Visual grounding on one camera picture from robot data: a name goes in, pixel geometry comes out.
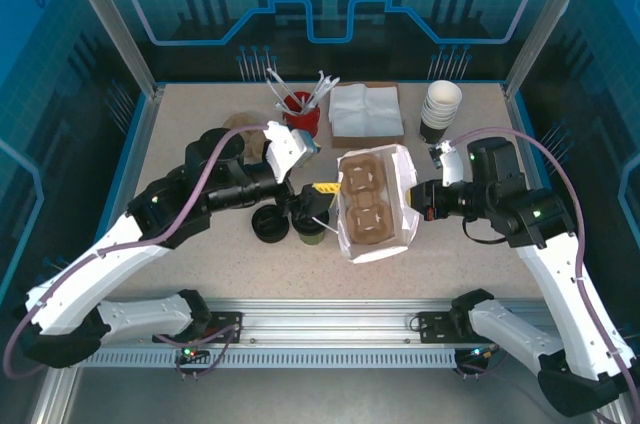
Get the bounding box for aluminium frame post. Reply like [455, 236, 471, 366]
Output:
[502, 0, 601, 98]
[54, 0, 169, 98]

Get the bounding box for olive green coffee cup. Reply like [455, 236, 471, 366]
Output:
[298, 227, 329, 247]

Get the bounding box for white paper napkins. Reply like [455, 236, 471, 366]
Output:
[328, 83, 404, 139]

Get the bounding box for small lit circuit board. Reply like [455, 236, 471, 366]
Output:
[178, 343, 211, 364]
[463, 345, 495, 364]

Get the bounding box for paper cup with black sleeve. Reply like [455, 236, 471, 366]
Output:
[418, 119, 454, 146]

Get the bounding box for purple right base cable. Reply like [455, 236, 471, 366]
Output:
[452, 341, 516, 380]

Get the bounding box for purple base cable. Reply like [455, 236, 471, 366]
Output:
[452, 341, 516, 380]
[169, 316, 249, 383]

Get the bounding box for red plastic holder cup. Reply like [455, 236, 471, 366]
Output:
[282, 91, 321, 140]

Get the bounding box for aluminium side rail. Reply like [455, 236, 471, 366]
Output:
[64, 83, 169, 308]
[502, 83, 599, 308]

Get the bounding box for aluminium base beam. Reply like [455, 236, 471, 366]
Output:
[64, 297, 596, 351]

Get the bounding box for red and white paper bag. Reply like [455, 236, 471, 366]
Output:
[310, 142, 421, 266]

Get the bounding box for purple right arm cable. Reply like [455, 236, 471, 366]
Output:
[442, 126, 629, 395]

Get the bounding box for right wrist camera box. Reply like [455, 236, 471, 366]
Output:
[427, 140, 467, 186]

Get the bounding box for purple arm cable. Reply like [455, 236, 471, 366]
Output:
[442, 126, 629, 395]
[2, 124, 274, 379]

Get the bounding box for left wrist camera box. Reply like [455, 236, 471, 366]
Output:
[262, 120, 322, 181]

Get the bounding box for black plastic cup lid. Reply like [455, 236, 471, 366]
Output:
[292, 213, 326, 237]

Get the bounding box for slotted metal cable duct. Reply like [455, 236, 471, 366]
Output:
[79, 348, 501, 371]

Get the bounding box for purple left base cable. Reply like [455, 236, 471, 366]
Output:
[169, 316, 249, 383]

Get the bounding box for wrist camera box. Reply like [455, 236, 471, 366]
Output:
[262, 120, 322, 181]
[427, 140, 467, 186]

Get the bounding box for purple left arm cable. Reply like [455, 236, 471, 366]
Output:
[2, 124, 274, 379]

